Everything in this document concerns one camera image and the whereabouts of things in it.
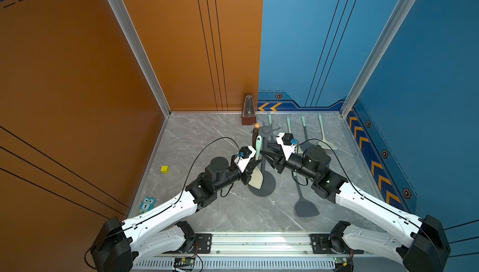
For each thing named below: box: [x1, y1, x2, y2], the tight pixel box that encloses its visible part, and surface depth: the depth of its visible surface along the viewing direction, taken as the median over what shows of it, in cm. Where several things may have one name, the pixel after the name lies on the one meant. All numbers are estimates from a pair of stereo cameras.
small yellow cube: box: [160, 165, 170, 174], surface depth 95 cm
